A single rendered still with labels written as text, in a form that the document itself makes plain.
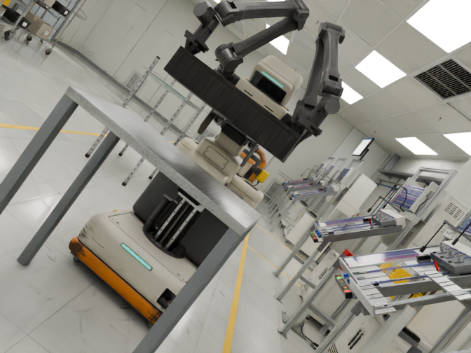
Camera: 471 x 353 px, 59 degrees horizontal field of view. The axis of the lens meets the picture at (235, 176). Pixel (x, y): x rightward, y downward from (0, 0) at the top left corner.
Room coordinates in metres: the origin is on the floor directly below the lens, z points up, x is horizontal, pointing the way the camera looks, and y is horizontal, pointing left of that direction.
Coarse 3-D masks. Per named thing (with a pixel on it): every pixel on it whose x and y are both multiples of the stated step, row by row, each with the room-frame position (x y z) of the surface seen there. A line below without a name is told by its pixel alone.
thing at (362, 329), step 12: (360, 324) 2.75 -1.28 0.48; (372, 324) 2.62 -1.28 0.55; (348, 336) 2.77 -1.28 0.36; (360, 336) 2.66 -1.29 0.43; (372, 336) 2.52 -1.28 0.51; (396, 336) 2.38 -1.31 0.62; (336, 348) 2.80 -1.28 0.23; (348, 348) 2.66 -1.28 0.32; (360, 348) 2.54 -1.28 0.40; (396, 348) 2.32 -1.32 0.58; (408, 348) 2.32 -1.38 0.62; (420, 348) 2.58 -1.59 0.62
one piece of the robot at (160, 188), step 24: (192, 144) 2.23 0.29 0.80; (144, 192) 2.24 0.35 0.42; (168, 192) 2.22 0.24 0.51; (240, 192) 2.18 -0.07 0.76; (144, 216) 2.23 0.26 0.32; (168, 216) 2.17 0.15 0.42; (192, 216) 2.16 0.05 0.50; (216, 216) 2.18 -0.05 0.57; (168, 240) 2.16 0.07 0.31; (192, 240) 2.19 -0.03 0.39; (216, 240) 2.17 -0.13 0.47
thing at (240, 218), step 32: (64, 96) 1.26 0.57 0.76; (128, 128) 1.29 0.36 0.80; (32, 160) 1.26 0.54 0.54; (96, 160) 1.66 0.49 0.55; (160, 160) 1.21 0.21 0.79; (192, 160) 1.64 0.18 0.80; (0, 192) 1.26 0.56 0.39; (192, 192) 1.19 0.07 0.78; (224, 192) 1.48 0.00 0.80; (32, 256) 1.68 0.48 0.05; (224, 256) 1.18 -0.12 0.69; (192, 288) 1.17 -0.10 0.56; (160, 320) 1.17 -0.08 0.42
